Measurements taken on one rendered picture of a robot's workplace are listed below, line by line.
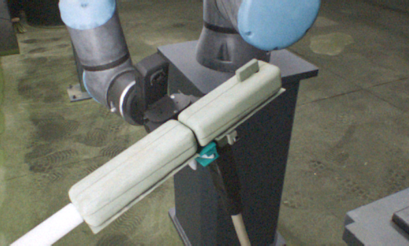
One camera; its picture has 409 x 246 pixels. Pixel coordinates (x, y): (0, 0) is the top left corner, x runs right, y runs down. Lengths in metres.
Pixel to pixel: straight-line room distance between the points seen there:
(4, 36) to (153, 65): 2.47
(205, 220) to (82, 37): 0.62
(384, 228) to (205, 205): 0.75
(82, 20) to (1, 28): 2.30
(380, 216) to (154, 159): 0.23
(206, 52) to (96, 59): 0.31
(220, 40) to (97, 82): 0.32
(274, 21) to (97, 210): 0.43
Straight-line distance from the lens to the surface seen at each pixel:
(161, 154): 0.42
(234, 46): 0.86
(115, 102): 0.64
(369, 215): 0.32
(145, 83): 0.53
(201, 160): 0.48
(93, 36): 0.66
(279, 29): 0.67
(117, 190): 0.41
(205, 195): 1.00
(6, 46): 2.97
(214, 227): 1.07
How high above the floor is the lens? 1.00
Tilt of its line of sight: 32 degrees down
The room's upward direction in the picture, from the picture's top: straight up
